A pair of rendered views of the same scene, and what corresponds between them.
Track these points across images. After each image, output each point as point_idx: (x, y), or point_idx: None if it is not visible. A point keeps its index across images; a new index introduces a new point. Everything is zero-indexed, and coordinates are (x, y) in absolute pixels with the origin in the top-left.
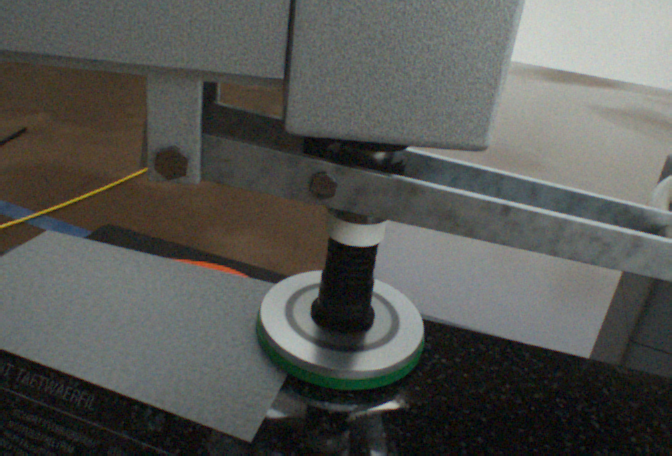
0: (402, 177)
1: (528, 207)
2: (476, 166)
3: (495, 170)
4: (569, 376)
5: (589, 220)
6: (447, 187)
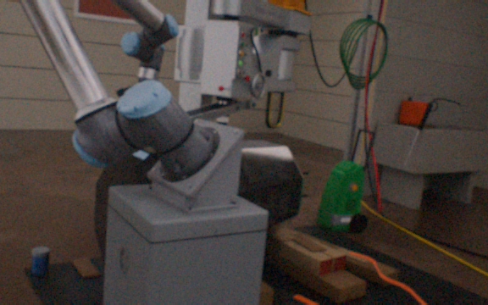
0: (213, 103)
1: (197, 108)
2: (216, 109)
3: (213, 110)
4: None
5: (189, 110)
6: (207, 105)
